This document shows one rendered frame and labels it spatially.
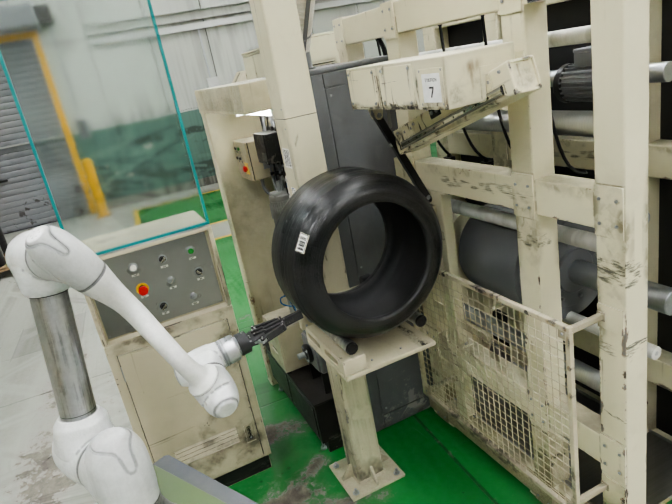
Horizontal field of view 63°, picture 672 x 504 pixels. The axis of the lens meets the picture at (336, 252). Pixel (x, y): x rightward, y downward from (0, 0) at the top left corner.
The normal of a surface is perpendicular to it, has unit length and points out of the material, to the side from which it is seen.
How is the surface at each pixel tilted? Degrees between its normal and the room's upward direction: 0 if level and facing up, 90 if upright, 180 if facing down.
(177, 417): 90
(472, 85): 90
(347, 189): 44
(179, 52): 90
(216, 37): 90
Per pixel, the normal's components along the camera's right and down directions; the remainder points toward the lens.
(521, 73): 0.34, -0.07
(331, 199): -0.12, -0.37
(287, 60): 0.42, 0.23
